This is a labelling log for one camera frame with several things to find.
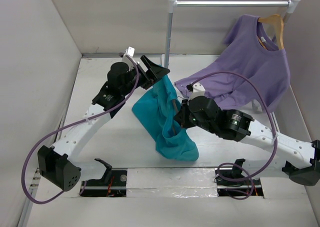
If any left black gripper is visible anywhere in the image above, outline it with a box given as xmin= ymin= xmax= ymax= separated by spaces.
xmin=120 ymin=56 xmax=169 ymax=97

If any grey metal hanger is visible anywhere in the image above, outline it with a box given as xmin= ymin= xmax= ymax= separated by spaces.
xmin=169 ymin=90 xmax=191 ymax=134

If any teal t shirt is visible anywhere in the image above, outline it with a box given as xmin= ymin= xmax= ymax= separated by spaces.
xmin=131 ymin=76 xmax=199 ymax=162

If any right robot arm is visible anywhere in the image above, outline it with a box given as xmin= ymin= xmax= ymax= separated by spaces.
xmin=174 ymin=96 xmax=320 ymax=186

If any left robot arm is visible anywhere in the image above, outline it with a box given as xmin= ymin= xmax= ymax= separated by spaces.
xmin=37 ymin=54 xmax=170 ymax=192

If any purple t shirt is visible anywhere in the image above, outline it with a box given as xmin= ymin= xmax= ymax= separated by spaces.
xmin=174 ymin=14 xmax=290 ymax=112

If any wooden hanger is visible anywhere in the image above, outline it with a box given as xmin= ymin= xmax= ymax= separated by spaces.
xmin=257 ymin=14 xmax=285 ymax=50

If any metal clothes rack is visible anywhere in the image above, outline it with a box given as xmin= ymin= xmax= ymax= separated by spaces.
xmin=159 ymin=0 xmax=302 ymax=113

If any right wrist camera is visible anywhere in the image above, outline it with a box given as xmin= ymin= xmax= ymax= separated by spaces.
xmin=187 ymin=82 xmax=206 ymax=100

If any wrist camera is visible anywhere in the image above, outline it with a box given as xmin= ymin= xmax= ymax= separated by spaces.
xmin=120 ymin=46 xmax=139 ymax=66
xmin=187 ymin=82 xmax=206 ymax=100

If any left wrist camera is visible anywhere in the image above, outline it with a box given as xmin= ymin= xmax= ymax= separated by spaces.
xmin=120 ymin=46 xmax=139 ymax=66

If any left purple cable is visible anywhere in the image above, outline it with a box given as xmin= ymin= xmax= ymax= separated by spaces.
xmin=21 ymin=53 xmax=141 ymax=205

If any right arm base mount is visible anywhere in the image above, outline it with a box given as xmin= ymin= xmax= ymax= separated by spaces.
xmin=214 ymin=158 xmax=264 ymax=200

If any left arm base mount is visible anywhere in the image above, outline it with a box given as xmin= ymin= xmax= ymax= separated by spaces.
xmin=79 ymin=158 xmax=128 ymax=198

